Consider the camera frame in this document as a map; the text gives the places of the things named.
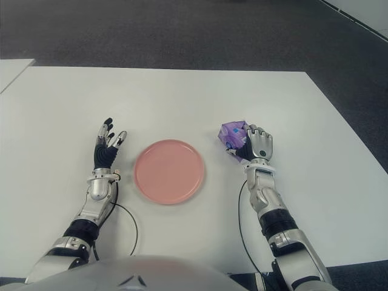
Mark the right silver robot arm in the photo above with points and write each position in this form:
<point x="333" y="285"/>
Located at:
<point x="266" y="194"/>

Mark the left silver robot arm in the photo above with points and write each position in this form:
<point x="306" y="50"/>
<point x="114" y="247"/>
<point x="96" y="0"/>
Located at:
<point x="98" y="188"/>

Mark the pink round plate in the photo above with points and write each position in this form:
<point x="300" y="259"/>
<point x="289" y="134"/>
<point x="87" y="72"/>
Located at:
<point x="170" y="172"/>

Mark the silver robot torso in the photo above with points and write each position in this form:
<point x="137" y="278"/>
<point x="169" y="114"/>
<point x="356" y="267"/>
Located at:
<point x="121" y="276"/>

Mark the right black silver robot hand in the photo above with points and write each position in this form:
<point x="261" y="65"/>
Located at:
<point x="260" y="145"/>

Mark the purple tissue paper pack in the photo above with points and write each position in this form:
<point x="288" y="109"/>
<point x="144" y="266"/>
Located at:
<point x="232" y="135"/>

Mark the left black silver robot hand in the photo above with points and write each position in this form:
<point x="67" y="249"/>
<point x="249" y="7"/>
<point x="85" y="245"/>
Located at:
<point x="103" y="155"/>

